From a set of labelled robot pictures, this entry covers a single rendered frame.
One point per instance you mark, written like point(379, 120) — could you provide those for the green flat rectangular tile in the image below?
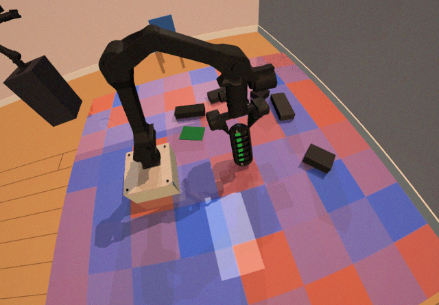
point(192, 133)

